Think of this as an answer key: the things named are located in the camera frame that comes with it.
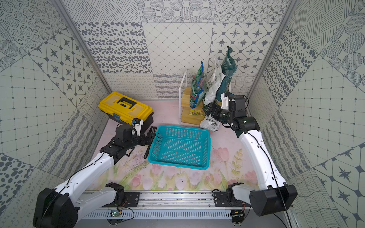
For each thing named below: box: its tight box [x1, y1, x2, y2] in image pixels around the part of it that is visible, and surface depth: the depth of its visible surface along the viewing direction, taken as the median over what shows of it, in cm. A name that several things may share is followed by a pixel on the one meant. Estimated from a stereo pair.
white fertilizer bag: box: [203, 57, 226, 106], surface depth 82 cm
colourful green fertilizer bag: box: [190, 60, 207, 109], surface depth 82 cm
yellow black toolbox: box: [98, 91, 154, 133], surface depth 95 cm
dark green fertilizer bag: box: [214, 46, 238, 106], surface depth 73 cm
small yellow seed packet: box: [189, 108, 204, 117], surface depth 106 cm
